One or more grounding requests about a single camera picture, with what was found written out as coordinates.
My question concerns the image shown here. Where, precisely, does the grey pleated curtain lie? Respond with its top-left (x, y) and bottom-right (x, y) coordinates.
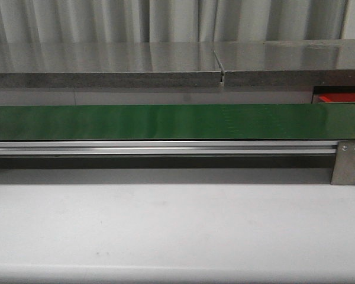
top-left (0, 1), bottom-right (348, 43)

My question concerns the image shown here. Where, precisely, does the stainless steel counter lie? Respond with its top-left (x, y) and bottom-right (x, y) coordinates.
top-left (214, 40), bottom-right (355, 87)
top-left (0, 43), bottom-right (222, 89)

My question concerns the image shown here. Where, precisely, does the red plastic tray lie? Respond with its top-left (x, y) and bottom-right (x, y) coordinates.
top-left (319, 93), bottom-right (355, 103)

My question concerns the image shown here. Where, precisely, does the right stainless steel counter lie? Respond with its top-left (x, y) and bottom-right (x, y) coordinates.
top-left (214, 40), bottom-right (355, 87)

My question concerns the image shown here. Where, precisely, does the green conveyor belt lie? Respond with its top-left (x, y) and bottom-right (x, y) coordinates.
top-left (0, 104), bottom-right (355, 141)

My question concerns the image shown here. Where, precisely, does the steel conveyor support bracket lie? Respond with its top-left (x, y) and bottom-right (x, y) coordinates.
top-left (331, 141), bottom-right (355, 185)

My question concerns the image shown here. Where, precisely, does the aluminium conveyor side rail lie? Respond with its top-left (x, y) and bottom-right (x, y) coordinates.
top-left (0, 140), bottom-right (338, 156)

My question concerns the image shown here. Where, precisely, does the left stainless steel counter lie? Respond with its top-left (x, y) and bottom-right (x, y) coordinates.
top-left (0, 43), bottom-right (222, 89)

